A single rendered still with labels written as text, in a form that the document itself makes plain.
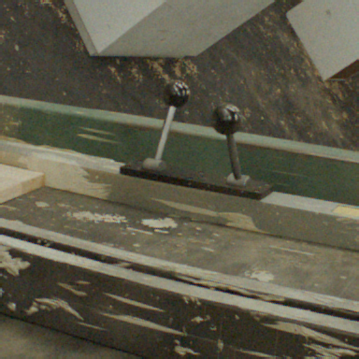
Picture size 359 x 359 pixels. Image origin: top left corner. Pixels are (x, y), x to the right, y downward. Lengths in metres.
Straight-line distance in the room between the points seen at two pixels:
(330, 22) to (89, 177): 5.04
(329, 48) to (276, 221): 5.09
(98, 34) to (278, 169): 2.57
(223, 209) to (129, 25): 2.67
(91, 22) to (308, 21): 2.66
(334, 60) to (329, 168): 4.84
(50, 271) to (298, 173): 0.61
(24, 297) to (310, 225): 0.40
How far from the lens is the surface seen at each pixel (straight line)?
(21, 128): 1.53
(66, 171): 1.18
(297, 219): 1.04
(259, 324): 0.67
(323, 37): 6.13
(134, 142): 1.40
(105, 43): 3.77
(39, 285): 0.77
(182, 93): 1.14
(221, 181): 1.09
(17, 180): 1.17
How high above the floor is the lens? 1.94
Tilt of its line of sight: 28 degrees down
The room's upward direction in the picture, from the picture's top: 57 degrees clockwise
